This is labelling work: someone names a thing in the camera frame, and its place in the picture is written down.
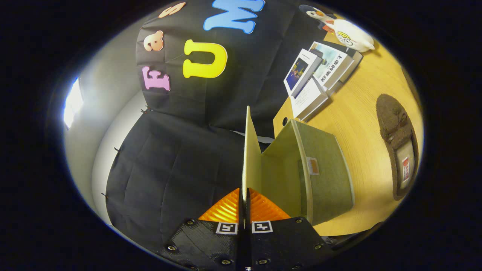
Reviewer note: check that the book with pale blue cover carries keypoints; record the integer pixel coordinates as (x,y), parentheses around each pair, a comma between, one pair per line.
(333,64)

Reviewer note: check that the black book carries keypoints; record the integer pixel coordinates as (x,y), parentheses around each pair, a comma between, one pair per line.
(354,66)

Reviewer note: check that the black backdrop cloth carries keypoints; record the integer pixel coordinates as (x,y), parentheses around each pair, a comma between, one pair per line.
(169,169)

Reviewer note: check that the ceiling light panel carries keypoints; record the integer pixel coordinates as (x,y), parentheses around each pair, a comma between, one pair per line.
(73,103)

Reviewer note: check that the plain white book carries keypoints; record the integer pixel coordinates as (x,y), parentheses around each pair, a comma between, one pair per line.
(308,99)

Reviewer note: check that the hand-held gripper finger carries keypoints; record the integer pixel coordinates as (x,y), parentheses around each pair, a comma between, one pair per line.
(248,226)
(241,226)

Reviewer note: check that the green fabric storage box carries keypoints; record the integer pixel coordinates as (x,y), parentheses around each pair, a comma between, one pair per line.
(327,180)

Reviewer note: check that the penguin plush toy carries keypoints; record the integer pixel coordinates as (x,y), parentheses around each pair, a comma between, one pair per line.
(315,14)

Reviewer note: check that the brown fuzzy shoe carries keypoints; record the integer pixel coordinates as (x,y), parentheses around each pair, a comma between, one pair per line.
(393,120)

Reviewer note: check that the white plush toy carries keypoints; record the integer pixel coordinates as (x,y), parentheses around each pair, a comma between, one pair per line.
(356,35)

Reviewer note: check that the white book with dark photo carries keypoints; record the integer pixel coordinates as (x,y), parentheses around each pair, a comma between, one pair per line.
(299,71)

